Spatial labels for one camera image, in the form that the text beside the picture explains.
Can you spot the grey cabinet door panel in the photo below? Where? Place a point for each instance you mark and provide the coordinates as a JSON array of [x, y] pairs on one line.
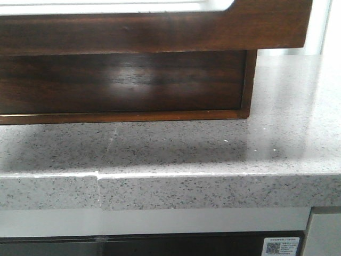
[[323, 232]]

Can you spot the dark wooden drawer cabinet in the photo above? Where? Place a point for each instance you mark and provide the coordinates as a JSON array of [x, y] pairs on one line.
[[249, 85]]

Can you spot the dark glass oven door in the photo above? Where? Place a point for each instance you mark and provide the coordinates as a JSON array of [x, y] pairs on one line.
[[239, 243]]

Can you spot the white QR code sticker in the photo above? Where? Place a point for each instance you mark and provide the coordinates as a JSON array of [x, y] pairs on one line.
[[280, 246]]

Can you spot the dark wooden drawer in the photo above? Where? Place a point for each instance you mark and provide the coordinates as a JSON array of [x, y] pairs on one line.
[[245, 25], [160, 80]]

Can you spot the white tray on cabinet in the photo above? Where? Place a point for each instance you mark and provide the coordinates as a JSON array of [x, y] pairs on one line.
[[11, 8]]

